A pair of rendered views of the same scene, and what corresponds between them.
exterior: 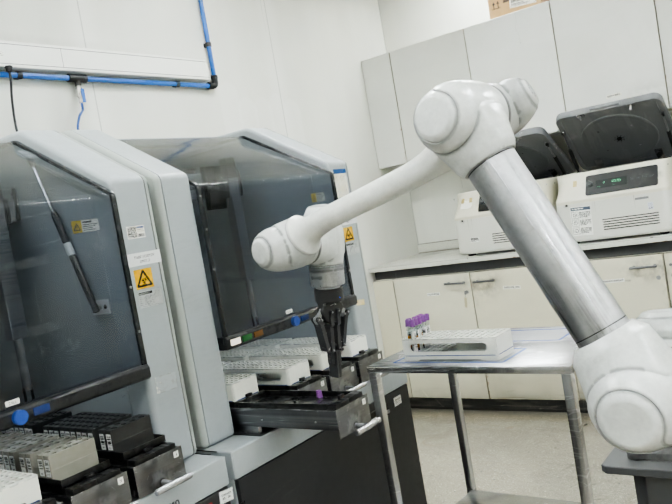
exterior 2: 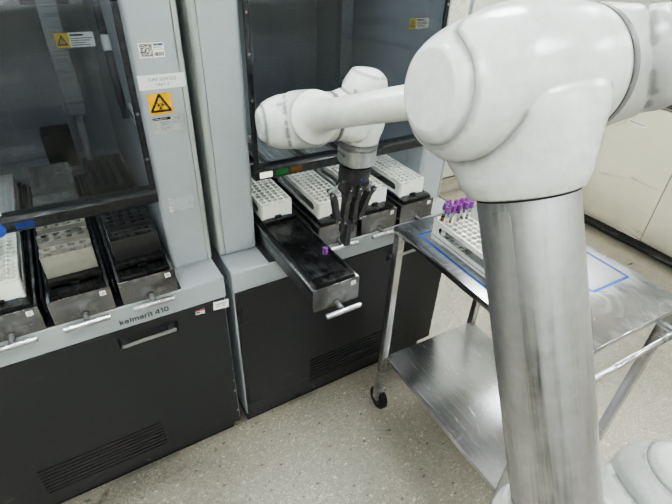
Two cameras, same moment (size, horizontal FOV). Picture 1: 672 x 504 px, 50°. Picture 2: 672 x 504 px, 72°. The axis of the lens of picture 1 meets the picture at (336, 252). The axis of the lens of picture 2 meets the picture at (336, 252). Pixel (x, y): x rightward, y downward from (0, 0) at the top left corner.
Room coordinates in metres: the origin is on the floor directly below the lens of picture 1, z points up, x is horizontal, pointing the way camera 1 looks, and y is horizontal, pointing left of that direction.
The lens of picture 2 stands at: (0.91, -0.29, 1.52)
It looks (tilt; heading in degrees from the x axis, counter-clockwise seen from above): 35 degrees down; 21
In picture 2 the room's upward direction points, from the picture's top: 3 degrees clockwise
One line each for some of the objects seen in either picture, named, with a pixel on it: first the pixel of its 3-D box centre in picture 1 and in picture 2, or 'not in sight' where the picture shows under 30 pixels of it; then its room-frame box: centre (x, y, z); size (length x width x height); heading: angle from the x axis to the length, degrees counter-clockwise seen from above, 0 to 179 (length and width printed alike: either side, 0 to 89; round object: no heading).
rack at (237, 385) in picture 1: (209, 389); (258, 191); (2.05, 0.42, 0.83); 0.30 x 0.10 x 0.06; 53
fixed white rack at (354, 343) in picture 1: (323, 348); (386, 172); (2.38, 0.10, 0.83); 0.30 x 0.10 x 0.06; 53
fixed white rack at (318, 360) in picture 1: (294, 360); (349, 180); (2.25, 0.19, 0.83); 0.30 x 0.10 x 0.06; 53
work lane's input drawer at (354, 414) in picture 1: (258, 409); (282, 231); (1.94, 0.28, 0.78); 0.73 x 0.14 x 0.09; 53
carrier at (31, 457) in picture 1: (53, 458); (66, 246); (1.55, 0.68, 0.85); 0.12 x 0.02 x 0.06; 143
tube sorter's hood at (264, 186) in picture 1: (220, 229); (311, 31); (2.28, 0.34, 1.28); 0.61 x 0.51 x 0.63; 143
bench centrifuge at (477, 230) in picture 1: (517, 190); not in sight; (4.17, -1.09, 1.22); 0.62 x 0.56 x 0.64; 141
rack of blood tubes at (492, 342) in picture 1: (456, 344); (481, 249); (1.99, -0.29, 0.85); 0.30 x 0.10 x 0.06; 51
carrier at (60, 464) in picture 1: (71, 460); (69, 260); (1.51, 0.62, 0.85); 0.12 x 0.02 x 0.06; 144
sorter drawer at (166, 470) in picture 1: (76, 458); (124, 225); (1.77, 0.72, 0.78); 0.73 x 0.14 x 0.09; 53
